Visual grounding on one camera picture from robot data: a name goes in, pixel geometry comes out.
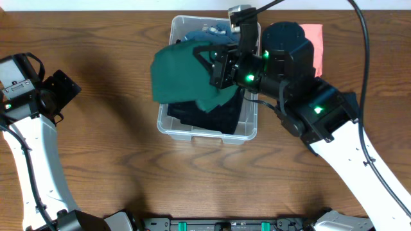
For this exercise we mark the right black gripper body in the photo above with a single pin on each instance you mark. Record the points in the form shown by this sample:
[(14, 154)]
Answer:
[(228, 79)]

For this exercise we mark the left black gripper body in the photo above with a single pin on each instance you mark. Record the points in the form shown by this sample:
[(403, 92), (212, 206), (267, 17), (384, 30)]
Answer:
[(60, 88)]

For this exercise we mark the dark green garment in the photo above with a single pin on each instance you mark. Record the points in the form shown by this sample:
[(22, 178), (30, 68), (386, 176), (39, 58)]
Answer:
[(178, 77)]

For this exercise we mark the blue shirt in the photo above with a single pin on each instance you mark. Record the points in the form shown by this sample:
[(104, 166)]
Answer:
[(217, 34)]

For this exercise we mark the black velvet garment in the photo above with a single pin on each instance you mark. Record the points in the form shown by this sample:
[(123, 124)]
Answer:
[(221, 118)]

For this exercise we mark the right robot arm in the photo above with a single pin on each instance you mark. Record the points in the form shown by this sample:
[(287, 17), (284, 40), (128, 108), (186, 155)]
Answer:
[(327, 121)]

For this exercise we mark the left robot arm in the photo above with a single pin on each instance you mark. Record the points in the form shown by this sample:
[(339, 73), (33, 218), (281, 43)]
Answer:
[(30, 104)]

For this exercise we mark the clear plastic storage bin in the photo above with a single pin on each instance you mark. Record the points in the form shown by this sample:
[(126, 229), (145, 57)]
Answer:
[(248, 122)]

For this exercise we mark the coral pink folded shirt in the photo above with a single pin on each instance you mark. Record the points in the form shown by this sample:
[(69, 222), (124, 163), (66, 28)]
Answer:
[(313, 32)]

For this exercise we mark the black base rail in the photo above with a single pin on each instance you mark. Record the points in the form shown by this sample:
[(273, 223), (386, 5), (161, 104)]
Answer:
[(166, 224)]

